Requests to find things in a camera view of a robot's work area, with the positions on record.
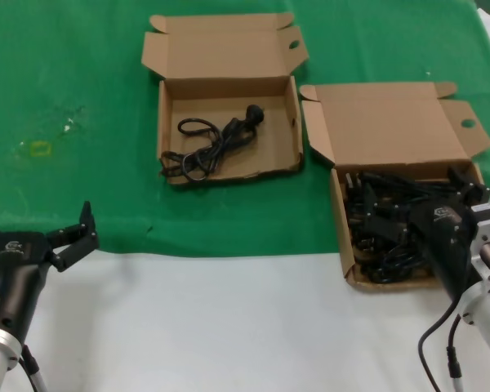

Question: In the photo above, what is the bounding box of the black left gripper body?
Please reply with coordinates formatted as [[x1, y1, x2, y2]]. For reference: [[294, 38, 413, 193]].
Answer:
[[0, 230, 55, 342]]

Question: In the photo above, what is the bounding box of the grey left arm cable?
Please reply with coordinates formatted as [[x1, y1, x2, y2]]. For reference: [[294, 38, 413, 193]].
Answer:
[[19, 345, 48, 392]]

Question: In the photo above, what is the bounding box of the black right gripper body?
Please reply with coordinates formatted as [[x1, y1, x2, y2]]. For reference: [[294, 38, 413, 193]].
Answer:
[[408, 199, 481, 299]]

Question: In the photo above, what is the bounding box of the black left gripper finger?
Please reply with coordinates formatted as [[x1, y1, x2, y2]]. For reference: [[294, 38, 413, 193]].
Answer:
[[44, 201, 100, 274]]

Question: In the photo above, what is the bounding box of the green table cloth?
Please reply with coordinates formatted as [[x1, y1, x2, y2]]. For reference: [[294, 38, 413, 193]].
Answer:
[[0, 0, 490, 258]]

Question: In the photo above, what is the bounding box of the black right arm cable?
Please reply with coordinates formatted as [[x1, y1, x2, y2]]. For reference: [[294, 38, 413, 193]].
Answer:
[[417, 300, 463, 392]]

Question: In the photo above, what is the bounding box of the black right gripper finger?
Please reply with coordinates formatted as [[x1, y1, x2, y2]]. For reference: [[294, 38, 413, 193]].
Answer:
[[448, 167, 490, 207], [361, 183, 421, 246]]

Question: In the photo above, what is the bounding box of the torn-edged brown cardboard box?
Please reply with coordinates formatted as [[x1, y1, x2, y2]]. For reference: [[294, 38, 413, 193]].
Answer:
[[141, 11, 310, 187]]

